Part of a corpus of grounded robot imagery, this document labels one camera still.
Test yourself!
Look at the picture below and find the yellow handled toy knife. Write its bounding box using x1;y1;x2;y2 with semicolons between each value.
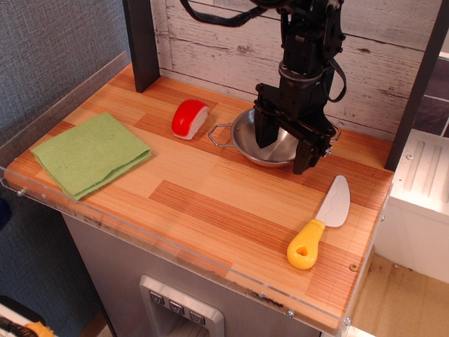
287;175;351;270

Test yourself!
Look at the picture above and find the yellow orange object at corner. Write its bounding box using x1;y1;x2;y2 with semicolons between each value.
25;322;56;337

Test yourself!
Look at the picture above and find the dark right upright post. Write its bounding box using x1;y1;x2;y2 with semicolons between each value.
384;0;448;171

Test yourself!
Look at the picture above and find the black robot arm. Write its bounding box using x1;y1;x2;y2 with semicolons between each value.
254;1;347;174

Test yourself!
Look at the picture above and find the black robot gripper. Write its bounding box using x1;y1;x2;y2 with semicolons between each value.
254;65;335;175

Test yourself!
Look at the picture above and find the grey toy fridge cabinet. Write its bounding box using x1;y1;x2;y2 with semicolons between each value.
63;216;321;336

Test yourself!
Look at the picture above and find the green folded cloth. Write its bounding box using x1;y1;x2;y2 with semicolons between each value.
32;113;152;200

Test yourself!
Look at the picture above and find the white toy sink unit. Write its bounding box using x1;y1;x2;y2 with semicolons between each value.
374;130;448;282

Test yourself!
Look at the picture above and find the clear acrylic guard rail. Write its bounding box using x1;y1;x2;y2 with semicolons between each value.
0;51;354;333

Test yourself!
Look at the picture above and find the silver water dispenser panel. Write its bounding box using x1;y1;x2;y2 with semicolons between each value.
139;275;225;336

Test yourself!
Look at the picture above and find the red white toy sushi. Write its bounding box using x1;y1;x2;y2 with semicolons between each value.
171;99;210;140

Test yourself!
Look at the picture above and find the stainless steel pot with handles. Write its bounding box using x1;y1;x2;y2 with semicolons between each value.
208;107;342;168

